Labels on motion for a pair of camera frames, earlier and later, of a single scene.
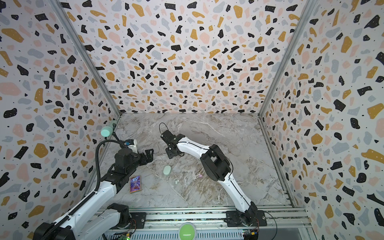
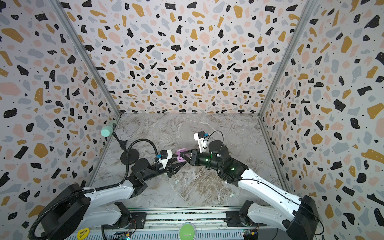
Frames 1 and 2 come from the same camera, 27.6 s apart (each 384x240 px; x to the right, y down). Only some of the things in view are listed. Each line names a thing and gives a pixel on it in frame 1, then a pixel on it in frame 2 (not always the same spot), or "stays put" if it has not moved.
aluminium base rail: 282,223 stays put
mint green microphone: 106,131 stays put
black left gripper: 142,156 -> 174,171
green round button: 187,231 stays put
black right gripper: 169,143 -> 193,157
